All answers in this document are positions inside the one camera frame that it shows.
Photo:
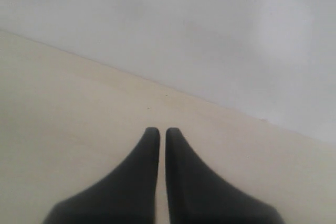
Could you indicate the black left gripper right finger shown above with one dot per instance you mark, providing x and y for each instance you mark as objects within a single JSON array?
[{"x": 196, "y": 194}]

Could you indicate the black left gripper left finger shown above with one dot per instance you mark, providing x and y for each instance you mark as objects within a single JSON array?
[{"x": 126, "y": 195}]

